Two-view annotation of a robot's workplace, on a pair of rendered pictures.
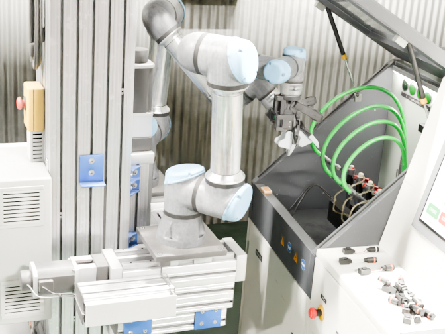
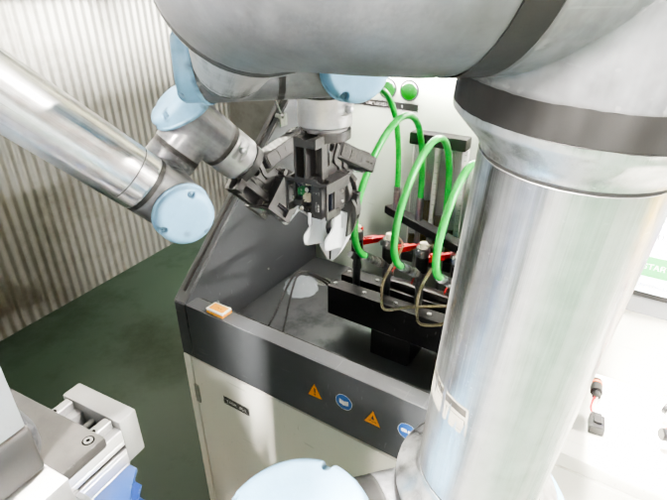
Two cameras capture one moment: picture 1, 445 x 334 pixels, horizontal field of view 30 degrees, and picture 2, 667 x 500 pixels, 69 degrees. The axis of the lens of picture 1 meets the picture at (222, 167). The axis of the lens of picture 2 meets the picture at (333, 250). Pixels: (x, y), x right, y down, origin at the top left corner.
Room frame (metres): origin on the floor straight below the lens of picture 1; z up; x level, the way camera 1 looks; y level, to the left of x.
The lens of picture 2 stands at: (2.14, 0.23, 1.59)
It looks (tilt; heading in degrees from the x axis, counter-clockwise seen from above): 28 degrees down; 319
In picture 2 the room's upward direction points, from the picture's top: straight up
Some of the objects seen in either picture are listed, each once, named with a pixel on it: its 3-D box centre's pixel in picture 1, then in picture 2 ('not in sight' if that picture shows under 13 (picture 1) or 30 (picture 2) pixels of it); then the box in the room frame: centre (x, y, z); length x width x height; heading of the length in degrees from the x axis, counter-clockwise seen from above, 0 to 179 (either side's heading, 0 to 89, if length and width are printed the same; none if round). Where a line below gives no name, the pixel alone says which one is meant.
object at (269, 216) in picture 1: (283, 234); (299, 374); (2.79, -0.24, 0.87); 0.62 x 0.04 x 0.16; 17
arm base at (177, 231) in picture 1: (181, 222); not in sight; (2.32, 0.11, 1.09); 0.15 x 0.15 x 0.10
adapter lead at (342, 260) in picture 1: (358, 260); not in sight; (2.36, -0.44, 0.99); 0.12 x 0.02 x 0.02; 103
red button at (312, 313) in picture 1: (315, 313); not in sight; (2.35, -0.33, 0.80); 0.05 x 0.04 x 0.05; 17
